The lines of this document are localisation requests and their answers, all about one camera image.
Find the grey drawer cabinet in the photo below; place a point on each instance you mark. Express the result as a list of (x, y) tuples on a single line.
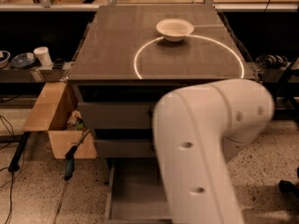
[(123, 59)]

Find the white paper bowl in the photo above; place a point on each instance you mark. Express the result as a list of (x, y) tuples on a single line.
[(174, 30)]

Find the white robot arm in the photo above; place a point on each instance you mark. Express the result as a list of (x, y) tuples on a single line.
[(196, 130)]

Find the black chair caster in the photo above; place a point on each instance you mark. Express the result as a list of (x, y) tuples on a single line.
[(288, 187)]

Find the black bar on floor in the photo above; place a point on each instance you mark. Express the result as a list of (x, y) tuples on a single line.
[(14, 164)]

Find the grey middle drawer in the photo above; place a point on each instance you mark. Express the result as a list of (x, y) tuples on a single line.
[(127, 148)]

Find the teal handled tool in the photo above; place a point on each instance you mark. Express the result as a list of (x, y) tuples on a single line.
[(70, 157)]

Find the grey bowl at left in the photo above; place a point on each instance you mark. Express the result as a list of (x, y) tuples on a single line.
[(4, 57)]

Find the dark blue plate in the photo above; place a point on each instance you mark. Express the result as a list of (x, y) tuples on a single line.
[(23, 61)]

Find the white paper cup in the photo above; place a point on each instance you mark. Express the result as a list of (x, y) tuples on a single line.
[(43, 55)]

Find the grey side shelf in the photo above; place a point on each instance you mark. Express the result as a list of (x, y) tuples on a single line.
[(35, 74)]

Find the open cardboard box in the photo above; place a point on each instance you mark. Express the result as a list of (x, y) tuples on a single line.
[(51, 112)]

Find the grey top drawer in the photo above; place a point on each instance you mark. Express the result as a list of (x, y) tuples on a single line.
[(109, 115)]

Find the grey open bottom drawer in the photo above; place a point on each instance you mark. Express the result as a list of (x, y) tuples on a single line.
[(136, 193)]

